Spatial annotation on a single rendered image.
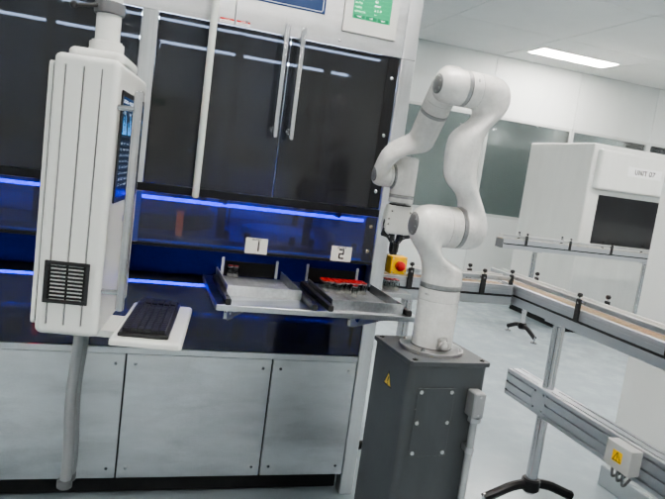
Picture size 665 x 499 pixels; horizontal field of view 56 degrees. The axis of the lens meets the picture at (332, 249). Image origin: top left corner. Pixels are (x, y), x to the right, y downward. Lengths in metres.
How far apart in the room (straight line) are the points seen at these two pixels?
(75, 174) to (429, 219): 0.96
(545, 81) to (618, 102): 1.13
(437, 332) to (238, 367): 0.95
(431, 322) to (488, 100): 0.64
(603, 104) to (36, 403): 7.75
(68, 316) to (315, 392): 1.13
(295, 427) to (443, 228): 1.21
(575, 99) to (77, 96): 7.47
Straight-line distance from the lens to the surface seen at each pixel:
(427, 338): 1.85
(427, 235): 1.77
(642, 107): 9.38
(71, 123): 1.81
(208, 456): 2.64
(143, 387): 2.51
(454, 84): 1.79
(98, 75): 1.80
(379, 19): 2.53
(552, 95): 8.52
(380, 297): 2.41
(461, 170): 1.81
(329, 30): 2.48
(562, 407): 2.78
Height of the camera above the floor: 1.34
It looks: 7 degrees down
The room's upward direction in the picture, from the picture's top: 8 degrees clockwise
